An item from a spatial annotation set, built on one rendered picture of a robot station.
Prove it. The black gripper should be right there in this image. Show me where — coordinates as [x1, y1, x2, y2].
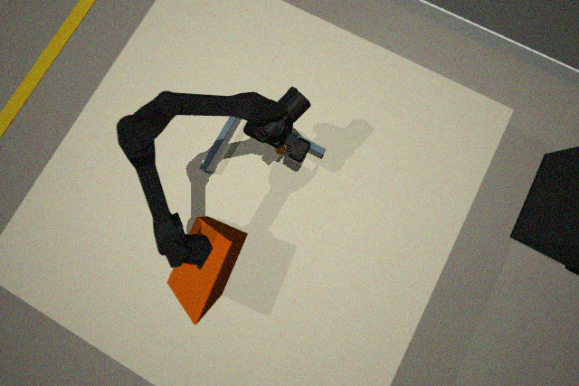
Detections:
[243, 121, 311, 163]

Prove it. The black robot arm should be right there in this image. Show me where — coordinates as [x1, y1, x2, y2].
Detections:
[116, 87, 310, 269]

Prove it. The clear low glass wall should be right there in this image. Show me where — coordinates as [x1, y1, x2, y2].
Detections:
[205, 118, 323, 173]

